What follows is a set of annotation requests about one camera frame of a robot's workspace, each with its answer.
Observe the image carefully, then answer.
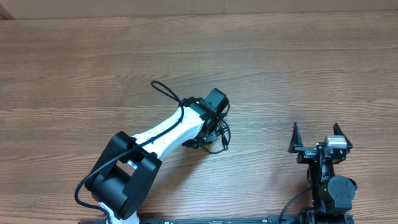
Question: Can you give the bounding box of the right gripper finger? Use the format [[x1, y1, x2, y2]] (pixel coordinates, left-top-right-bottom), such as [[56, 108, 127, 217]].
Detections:
[[333, 123, 353, 152], [288, 121, 303, 153]]

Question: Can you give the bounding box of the black usb cable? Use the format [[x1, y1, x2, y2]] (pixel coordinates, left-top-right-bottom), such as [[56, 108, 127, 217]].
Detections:
[[195, 111, 232, 156]]

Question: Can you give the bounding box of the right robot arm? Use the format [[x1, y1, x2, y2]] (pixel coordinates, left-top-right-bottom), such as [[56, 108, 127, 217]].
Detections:
[[279, 122, 358, 223]]

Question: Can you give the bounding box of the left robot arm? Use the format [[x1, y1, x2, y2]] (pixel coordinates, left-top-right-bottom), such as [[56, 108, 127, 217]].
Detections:
[[84, 88, 230, 223]]

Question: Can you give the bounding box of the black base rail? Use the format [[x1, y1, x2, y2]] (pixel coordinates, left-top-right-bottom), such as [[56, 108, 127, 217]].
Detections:
[[139, 214, 354, 224]]

